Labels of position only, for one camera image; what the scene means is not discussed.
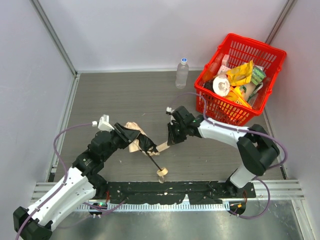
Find clear water bottle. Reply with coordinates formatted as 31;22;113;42
175;57;189;89

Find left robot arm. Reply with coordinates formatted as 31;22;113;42
13;119;141;240

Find green carton box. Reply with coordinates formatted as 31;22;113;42
251;65;266;86

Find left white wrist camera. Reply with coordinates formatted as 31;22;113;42
92;114;114;132

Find beige folding umbrella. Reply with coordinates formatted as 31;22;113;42
125;122;170;184

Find beige cup in basket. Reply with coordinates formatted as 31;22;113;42
240;82;263;102

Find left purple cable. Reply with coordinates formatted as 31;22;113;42
14;121;127;240

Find white slotted cable duct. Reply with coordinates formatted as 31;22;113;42
74;201;231;213

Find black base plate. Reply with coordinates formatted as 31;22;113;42
92;181;256;205

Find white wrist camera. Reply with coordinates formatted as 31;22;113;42
92;114;114;132
166;106;175;125

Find white box in basket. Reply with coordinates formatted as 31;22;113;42
217;54;230;75

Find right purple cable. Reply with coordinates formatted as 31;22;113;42
168;92;288;220

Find purple cable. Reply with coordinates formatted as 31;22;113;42
168;92;288;220
14;121;127;240

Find red plastic basket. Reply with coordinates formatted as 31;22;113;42
194;32;287;130

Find orange snack bag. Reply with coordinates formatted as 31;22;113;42
225;86;252;109

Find yellow snack bag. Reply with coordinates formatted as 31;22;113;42
226;60;254;87

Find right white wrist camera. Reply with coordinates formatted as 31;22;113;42
166;106;175;125

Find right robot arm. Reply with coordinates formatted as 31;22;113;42
166;106;280;191

